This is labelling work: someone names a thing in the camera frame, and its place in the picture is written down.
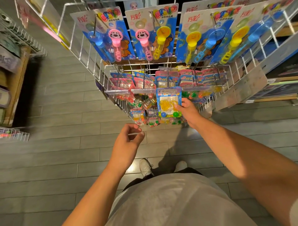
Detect person's right hand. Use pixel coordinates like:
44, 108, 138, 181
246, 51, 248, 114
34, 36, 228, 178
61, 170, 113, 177
174, 98, 205, 130

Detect person's left hand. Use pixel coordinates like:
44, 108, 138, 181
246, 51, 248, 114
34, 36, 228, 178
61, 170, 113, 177
109, 123, 145, 170

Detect blue packet yellow sticky toy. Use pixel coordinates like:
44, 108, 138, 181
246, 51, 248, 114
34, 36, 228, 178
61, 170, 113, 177
156, 87, 183, 119

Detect pile of small toy packets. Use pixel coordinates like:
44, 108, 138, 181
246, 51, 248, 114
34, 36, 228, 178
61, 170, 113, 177
106, 69, 229, 126

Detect bubble wand cards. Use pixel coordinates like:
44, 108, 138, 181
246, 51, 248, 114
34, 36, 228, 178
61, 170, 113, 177
176, 0, 295, 66

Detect pink and yellow bubble wand card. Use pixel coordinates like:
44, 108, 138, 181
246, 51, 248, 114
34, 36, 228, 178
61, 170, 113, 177
126, 4, 180, 61

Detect blue and pink bubble wand card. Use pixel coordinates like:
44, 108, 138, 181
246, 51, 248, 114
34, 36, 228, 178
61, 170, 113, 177
70, 7, 136, 63

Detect person's left forearm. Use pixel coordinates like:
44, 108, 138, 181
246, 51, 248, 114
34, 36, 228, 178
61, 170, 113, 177
63, 160, 136, 226

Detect person's black trousers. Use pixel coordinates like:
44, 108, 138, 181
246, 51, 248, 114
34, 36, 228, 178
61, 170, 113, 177
123, 168, 203, 189

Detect person's grey clothing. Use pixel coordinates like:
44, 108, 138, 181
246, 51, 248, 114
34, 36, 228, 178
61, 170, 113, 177
106, 173, 257, 226

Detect clear plastic label holder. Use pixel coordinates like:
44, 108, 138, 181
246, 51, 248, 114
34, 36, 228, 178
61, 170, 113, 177
214, 65, 268, 112

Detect wooden goods shelf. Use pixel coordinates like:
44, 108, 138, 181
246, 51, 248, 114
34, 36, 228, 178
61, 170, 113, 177
0, 44, 32, 127

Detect wooden shelf with pouches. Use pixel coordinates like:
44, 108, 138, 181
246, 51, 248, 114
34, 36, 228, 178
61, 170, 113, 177
0, 28, 21, 124

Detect pink hanging packet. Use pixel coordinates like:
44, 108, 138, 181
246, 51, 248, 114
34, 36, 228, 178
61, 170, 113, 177
16, 0, 70, 47

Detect white wire display rack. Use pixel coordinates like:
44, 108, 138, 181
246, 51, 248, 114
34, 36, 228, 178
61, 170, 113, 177
14, 0, 298, 126

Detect white wire side rack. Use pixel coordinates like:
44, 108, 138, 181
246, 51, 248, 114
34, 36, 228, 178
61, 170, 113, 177
0, 9, 47, 57

